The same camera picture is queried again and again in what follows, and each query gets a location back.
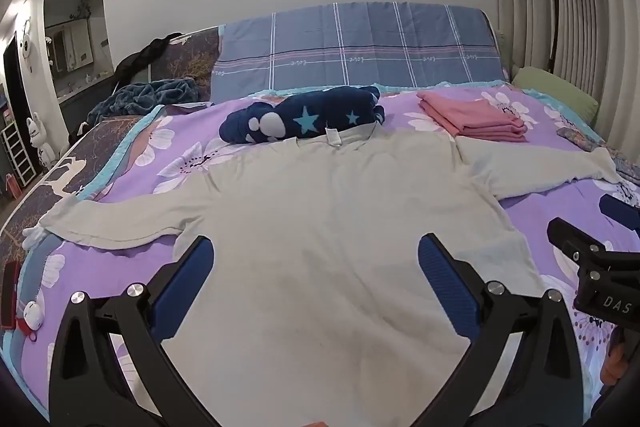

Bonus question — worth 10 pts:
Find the floral patterned folded cloth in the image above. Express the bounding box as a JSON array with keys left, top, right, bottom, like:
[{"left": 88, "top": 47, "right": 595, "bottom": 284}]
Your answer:
[{"left": 556, "top": 127, "right": 605, "bottom": 152}]

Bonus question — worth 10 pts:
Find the small white plush keychain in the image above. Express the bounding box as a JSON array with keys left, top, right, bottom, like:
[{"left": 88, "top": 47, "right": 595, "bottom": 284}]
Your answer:
[{"left": 16, "top": 300, "right": 44, "bottom": 341}]

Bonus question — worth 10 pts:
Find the blue plaid headboard cover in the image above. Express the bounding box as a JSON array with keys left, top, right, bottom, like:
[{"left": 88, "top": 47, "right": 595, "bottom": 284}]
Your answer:
[{"left": 210, "top": 1, "right": 506, "bottom": 103}]

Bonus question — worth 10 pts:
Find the teal fuzzy blanket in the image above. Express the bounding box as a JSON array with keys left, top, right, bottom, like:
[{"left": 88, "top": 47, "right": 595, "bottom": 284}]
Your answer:
[{"left": 86, "top": 78, "right": 200, "bottom": 126}]

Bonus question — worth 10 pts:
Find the beige pleated curtain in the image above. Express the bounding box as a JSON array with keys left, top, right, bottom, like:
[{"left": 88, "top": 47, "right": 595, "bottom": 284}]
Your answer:
[{"left": 494, "top": 0, "right": 639, "bottom": 157}]

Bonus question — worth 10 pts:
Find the dark patterned quilt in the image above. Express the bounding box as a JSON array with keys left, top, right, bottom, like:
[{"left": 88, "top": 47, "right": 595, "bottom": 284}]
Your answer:
[{"left": 1, "top": 116, "right": 140, "bottom": 268}]

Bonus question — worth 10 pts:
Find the grey long-sleeve shirt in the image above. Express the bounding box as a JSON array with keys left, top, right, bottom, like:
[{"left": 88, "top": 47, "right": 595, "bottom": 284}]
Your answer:
[{"left": 41, "top": 124, "right": 618, "bottom": 426}]

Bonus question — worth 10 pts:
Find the white ladder shelf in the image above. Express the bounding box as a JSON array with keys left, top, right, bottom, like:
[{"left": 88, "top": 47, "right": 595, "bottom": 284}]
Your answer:
[{"left": 1, "top": 121, "right": 36, "bottom": 187}]

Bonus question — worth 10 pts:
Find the red phone case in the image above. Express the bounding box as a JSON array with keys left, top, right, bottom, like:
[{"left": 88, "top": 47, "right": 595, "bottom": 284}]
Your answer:
[{"left": 0, "top": 260, "right": 21, "bottom": 331}]

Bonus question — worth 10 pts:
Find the navy star fleece blanket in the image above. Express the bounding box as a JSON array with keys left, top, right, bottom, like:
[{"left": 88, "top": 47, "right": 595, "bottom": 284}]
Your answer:
[{"left": 219, "top": 86, "right": 385, "bottom": 144}]

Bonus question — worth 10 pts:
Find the white cat figurine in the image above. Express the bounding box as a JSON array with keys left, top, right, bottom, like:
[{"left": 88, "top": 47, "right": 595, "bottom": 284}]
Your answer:
[{"left": 26, "top": 113, "right": 56, "bottom": 170}]

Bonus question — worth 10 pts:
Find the green pillow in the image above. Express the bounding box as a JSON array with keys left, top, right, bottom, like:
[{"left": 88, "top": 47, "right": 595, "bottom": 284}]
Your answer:
[{"left": 512, "top": 66, "right": 599, "bottom": 124}]

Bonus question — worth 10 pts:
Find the folded pink garment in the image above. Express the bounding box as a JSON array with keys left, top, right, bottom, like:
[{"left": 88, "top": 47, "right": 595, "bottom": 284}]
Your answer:
[{"left": 416, "top": 91, "right": 527, "bottom": 143}]

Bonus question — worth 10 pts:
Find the black garment on headboard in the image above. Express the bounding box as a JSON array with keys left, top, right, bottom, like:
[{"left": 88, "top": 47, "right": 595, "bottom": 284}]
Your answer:
[{"left": 112, "top": 32, "right": 181, "bottom": 91}]

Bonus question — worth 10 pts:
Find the person's right hand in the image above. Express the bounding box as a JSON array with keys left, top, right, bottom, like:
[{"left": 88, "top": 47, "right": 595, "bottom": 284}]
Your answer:
[{"left": 600, "top": 326, "right": 628, "bottom": 387}]

